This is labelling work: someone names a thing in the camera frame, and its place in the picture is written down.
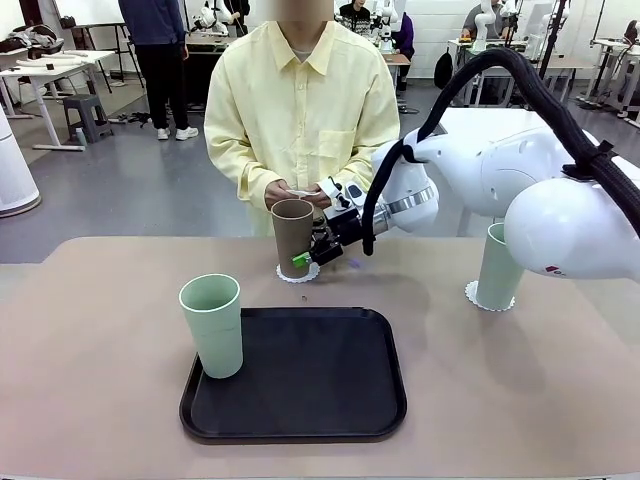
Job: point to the green-tipped right gripper finger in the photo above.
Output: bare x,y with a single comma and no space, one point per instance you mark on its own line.
321,235
325,254

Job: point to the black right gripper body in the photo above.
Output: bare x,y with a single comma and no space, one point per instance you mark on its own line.
344,227

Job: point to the brown cup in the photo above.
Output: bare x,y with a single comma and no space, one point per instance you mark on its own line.
290,235

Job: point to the pale green cup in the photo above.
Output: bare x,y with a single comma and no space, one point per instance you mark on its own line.
495,280
212,330

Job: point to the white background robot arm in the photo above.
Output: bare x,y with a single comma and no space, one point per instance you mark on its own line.
481,30

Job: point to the person's right forearm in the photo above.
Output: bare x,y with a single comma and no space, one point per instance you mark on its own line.
237,172

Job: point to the person's left forearm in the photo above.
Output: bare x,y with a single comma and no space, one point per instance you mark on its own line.
350,165

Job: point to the person's left hand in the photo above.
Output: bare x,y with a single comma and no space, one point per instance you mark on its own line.
322,197

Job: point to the person's right hand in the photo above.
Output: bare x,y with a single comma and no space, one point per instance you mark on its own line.
277,192

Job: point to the person in yellow shirt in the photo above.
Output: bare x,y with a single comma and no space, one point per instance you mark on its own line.
300,110

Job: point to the black plastic tray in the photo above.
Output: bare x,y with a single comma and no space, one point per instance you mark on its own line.
300,390

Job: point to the white rounded table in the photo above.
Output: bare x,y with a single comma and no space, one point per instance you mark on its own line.
490,122

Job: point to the black backpack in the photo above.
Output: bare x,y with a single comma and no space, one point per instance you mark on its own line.
442,67

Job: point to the seated person in patterned top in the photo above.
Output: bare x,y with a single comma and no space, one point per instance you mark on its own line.
356,17

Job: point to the standing person in blue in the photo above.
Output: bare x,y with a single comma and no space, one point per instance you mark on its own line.
155,60

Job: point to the seated person in grey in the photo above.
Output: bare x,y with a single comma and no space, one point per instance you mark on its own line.
475,22

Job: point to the small green bottle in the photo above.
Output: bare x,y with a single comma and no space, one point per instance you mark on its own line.
81,136

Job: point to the grey plastic stool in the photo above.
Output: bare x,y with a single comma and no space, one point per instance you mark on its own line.
87,112

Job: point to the grey background desk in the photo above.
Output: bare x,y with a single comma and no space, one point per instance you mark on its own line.
560,65

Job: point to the black tripod stand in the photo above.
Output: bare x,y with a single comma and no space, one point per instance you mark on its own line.
555,35

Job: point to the white desk with clutter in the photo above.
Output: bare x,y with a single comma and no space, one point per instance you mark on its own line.
50,71

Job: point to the dark bag on desk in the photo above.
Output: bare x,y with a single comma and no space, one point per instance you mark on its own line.
30,40

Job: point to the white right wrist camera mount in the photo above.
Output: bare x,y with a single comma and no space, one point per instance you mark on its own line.
340,190

